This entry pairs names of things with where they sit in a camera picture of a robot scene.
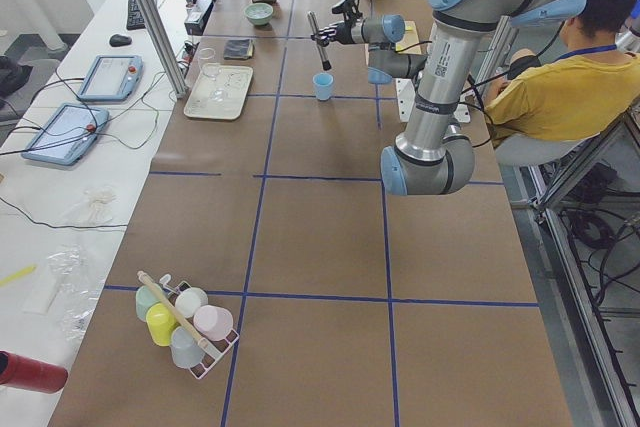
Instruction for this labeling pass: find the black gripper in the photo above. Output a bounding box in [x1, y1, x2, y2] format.
[315, 21, 363, 46]

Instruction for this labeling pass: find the steel muddler with black cap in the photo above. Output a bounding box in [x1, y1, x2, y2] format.
[307, 11, 331, 71]

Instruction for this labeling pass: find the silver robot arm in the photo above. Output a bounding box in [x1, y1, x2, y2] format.
[311, 0, 586, 196]

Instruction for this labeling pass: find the light blue cup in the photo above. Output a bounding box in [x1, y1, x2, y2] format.
[312, 72, 334, 101]

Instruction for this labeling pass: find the white cup in rack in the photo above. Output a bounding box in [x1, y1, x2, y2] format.
[175, 287, 208, 319]

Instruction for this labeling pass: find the pink cup in rack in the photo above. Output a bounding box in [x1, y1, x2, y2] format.
[193, 305, 234, 341]

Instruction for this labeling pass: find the green cup in rack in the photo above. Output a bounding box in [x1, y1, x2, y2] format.
[135, 285, 159, 322]

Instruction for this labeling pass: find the yellow cup in rack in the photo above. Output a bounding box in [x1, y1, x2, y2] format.
[145, 302, 179, 347]

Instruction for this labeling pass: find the white cup rack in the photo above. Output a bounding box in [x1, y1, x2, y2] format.
[137, 271, 239, 380]

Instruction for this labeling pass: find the grey cup in rack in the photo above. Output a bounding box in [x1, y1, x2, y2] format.
[170, 326, 204, 369]

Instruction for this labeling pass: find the green bowl of ice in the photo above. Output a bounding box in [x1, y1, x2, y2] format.
[244, 2, 274, 27]

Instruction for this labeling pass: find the wooden cutting board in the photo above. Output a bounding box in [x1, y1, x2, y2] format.
[364, 19, 425, 68]

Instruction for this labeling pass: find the grey folded cloth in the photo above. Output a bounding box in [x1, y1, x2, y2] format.
[223, 38, 254, 60]

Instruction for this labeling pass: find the clear wine glass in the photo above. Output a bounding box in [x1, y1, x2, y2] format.
[198, 47, 226, 102]

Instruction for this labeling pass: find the cream serving tray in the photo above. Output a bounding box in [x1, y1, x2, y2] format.
[183, 63, 253, 121]

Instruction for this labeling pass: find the black keyboard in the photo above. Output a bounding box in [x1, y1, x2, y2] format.
[126, 0, 158, 31]

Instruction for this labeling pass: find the black computer mouse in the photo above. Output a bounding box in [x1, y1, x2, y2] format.
[109, 34, 132, 47]

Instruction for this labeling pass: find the far blue teach pendant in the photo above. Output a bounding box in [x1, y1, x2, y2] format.
[76, 55, 144, 103]

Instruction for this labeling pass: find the blue teach pendant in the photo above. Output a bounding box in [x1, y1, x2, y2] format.
[21, 103, 110, 166]
[76, 55, 144, 103]

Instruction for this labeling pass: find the person in yellow shirt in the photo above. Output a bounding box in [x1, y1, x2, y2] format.
[485, 0, 639, 146]

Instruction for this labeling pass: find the near blue teach pendant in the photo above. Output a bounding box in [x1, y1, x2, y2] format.
[21, 103, 110, 166]

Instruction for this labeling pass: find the red bottle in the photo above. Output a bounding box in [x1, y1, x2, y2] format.
[1, 351, 68, 394]

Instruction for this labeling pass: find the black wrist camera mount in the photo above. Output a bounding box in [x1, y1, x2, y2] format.
[331, 0, 363, 24]

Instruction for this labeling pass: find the aluminium frame post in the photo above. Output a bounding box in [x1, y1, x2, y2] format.
[136, 0, 188, 99]

